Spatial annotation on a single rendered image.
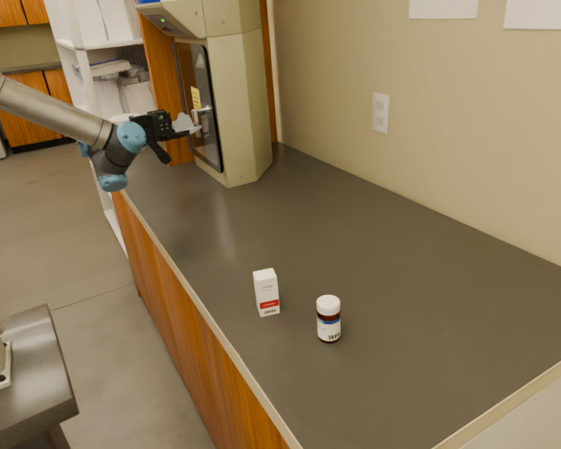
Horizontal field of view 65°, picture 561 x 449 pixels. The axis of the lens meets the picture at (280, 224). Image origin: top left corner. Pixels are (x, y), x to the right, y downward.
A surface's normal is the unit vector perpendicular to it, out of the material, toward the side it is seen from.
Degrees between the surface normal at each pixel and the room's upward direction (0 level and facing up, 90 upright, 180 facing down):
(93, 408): 0
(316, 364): 0
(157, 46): 90
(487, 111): 90
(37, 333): 0
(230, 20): 90
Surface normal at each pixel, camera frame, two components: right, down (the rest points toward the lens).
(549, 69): -0.87, 0.28
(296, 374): -0.07, -0.89
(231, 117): 0.49, 0.37
